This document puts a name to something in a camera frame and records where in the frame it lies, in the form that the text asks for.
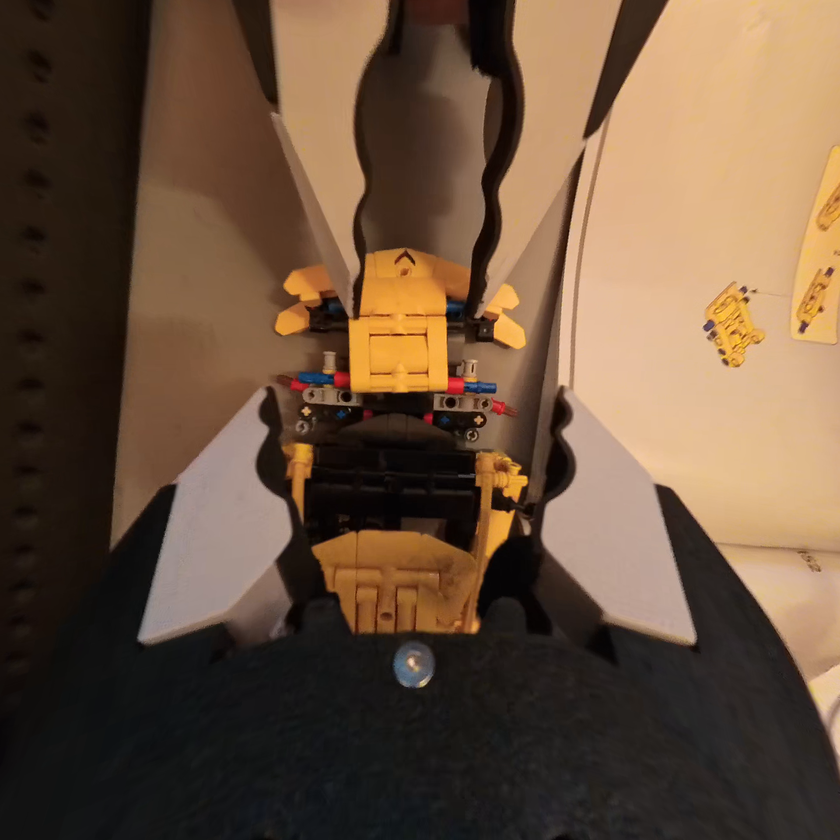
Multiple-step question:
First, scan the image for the black dotted rubber mat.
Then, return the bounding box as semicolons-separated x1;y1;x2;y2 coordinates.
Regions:
0;0;152;723

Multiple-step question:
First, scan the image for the yellow brick model car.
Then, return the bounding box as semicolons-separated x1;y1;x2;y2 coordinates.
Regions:
274;248;529;636

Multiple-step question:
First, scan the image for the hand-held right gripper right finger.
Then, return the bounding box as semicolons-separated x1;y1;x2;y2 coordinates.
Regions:
535;386;698;647

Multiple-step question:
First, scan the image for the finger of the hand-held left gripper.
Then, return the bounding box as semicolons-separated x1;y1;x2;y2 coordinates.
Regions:
465;0;622;317
269;0;396;317

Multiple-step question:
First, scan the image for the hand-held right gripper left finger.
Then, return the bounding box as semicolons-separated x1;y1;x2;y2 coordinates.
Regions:
136;386;296;644

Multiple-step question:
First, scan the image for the open instruction booklet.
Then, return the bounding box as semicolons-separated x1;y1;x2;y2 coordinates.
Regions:
558;0;840;723

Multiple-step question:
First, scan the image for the yellow brick hood panel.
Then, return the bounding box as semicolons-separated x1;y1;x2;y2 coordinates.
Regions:
348;276;452;395

